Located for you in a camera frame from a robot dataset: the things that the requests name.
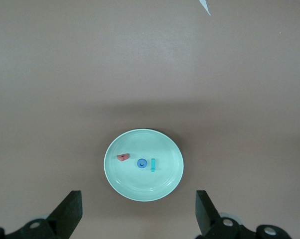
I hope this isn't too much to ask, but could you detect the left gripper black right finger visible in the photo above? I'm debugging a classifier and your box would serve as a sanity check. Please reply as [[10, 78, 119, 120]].
[[196, 190, 294, 239]]

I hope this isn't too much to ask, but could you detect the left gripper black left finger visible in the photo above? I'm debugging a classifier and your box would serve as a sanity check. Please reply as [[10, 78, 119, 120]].
[[0, 190, 83, 239]]

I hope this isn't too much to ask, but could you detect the green round plate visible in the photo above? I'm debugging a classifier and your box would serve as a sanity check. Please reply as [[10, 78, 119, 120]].
[[104, 128, 184, 202]]

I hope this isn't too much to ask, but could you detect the brown table cover sheet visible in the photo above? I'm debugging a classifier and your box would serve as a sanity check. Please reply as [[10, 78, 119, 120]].
[[0, 0, 300, 239]]

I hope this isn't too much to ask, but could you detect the white paper scrap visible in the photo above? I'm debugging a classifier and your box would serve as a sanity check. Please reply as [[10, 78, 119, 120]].
[[199, 0, 212, 16]]

